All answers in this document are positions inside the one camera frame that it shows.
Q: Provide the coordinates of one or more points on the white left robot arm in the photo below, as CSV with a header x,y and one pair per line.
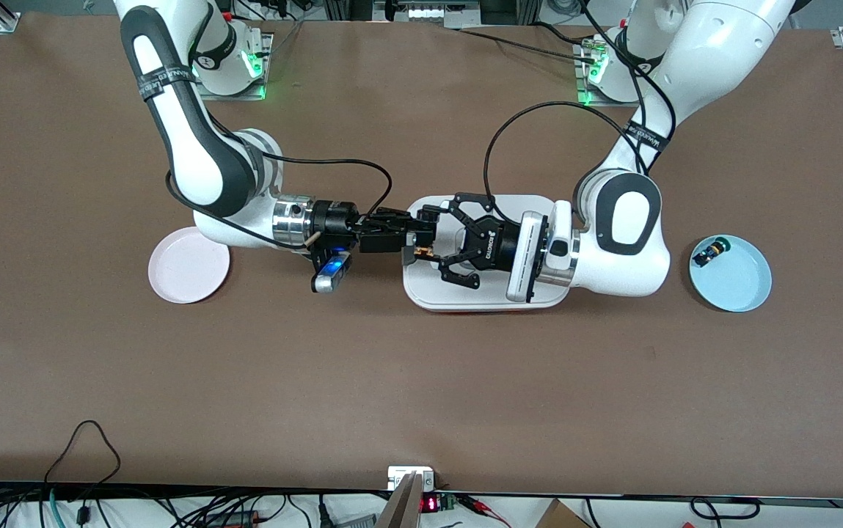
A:
x,y
634,220

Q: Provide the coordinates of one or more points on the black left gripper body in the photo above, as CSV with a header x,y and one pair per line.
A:
x,y
500,241

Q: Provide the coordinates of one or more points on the small white edge device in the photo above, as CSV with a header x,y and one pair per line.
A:
x,y
399,473

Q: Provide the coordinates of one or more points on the aluminium frame corner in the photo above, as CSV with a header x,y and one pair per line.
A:
x,y
6,18

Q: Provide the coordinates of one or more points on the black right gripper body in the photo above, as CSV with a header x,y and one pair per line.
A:
x,y
333,219

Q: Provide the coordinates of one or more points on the light blue round plate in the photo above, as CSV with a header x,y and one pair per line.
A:
x,y
740,279

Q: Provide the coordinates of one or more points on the white lidded storage box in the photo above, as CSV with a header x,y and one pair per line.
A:
x,y
436,293

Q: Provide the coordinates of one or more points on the red LED display module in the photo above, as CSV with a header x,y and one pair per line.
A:
x,y
430,504

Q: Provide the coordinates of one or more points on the orange push button switch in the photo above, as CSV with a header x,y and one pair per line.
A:
x,y
421,253

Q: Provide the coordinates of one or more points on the green push button switch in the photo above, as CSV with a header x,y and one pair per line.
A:
x,y
711,252

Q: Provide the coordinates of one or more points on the brown cardboard piece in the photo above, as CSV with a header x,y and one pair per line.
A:
x,y
557,517

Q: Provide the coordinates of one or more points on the aluminium profile bar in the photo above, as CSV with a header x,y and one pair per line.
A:
x,y
399,510

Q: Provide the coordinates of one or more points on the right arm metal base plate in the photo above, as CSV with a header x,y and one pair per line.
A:
x,y
265,70

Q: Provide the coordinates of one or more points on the pink round plate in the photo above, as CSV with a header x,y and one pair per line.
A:
x,y
188,273

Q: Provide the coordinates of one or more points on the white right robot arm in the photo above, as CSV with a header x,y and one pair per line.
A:
x,y
194,147

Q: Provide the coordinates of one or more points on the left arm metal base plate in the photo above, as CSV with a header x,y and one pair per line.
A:
x,y
580,73

